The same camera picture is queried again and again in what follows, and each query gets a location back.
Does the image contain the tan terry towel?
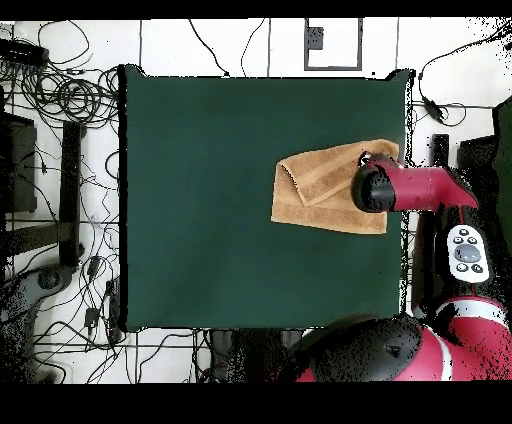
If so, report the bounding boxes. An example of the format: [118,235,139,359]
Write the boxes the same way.
[270,138,400,236]

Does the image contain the dark green table cloth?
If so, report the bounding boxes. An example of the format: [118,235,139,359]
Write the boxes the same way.
[118,63,415,333]

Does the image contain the small grey box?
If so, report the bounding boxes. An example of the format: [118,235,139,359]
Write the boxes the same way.
[305,26,324,51]

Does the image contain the black stand base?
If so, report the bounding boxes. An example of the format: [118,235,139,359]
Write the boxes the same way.
[4,120,85,269]
[429,133,451,169]

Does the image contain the office chair base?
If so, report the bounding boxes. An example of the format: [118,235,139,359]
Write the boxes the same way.
[0,265,75,321]

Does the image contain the black box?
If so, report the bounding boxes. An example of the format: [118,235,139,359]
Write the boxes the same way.
[0,113,38,214]
[457,136,497,189]

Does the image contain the dark green fabric sheet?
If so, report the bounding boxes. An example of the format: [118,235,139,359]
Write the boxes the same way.
[492,94,512,249]

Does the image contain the black power strip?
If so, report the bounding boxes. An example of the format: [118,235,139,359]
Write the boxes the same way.
[0,38,50,67]

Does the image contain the thin black cable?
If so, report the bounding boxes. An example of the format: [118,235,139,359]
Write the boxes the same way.
[240,17,267,77]
[187,18,231,78]

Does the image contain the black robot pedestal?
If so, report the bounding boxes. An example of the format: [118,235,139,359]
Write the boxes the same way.
[207,328,305,383]

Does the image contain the grey square floor frame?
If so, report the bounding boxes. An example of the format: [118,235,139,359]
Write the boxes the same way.
[303,17,364,72]

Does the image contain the coiled black cables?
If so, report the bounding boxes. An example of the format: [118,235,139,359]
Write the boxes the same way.
[19,67,120,129]

